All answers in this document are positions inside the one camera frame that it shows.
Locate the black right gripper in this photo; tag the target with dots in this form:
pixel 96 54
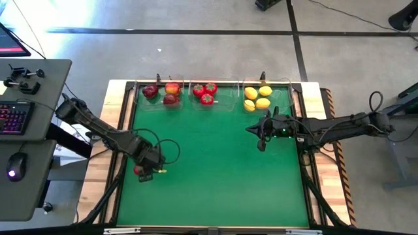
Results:
pixel 279 127

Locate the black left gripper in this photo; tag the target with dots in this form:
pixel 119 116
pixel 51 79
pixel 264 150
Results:
pixel 151 158

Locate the yellow lemon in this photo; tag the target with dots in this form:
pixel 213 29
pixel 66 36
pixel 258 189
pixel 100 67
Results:
pixel 250 93
pixel 263 103
pixel 249 105
pixel 265 90

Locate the dented dark red apple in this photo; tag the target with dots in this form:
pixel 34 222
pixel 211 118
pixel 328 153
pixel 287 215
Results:
pixel 170 100

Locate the red yellow streaked apple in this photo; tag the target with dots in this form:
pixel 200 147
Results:
pixel 172 88

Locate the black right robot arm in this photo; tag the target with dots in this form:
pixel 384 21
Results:
pixel 343 127

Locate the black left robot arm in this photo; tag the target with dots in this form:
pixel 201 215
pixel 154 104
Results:
pixel 98 125

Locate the clear plastic basket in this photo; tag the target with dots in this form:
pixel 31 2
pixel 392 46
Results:
pixel 228 94
pixel 143 104
pixel 281 98

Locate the black table clamp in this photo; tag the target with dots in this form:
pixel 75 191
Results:
pixel 262 76
pixel 157 79

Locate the green table mat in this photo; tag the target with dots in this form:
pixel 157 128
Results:
pixel 212 196

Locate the white metal plate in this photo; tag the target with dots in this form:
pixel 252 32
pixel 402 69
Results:
pixel 303 232
pixel 122 230

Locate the white paper sheet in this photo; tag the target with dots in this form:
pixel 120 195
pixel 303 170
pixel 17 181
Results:
pixel 70 156

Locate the black yellow hazard strip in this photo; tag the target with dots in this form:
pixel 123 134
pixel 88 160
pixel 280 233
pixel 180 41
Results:
pixel 344 182

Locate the black round caster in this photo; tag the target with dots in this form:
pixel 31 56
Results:
pixel 48 207

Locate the grey desk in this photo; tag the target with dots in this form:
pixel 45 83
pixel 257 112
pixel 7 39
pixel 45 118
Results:
pixel 29 196
pixel 49 98

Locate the black floor box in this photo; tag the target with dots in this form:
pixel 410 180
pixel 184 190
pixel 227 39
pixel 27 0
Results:
pixel 266 4

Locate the black computer mouse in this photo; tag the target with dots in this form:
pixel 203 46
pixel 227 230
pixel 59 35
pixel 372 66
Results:
pixel 16 163

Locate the grey metal stand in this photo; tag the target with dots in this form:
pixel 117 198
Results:
pixel 396 153

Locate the backlit keyboard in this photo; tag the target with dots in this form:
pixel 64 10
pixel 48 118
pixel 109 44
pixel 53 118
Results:
pixel 13 117

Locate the black c-clamp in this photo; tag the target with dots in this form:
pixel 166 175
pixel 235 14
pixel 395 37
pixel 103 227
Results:
pixel 19 72
pixel 24 87

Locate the dark desk monitor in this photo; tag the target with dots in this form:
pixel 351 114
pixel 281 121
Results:
pixel 9 42

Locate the black round stand base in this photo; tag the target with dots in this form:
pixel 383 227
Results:
pixel 403 18

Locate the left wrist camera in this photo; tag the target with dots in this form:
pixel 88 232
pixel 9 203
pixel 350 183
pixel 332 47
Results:
pixel 146 178

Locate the white metal bracket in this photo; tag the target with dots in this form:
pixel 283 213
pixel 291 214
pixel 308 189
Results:
pixel 300 139

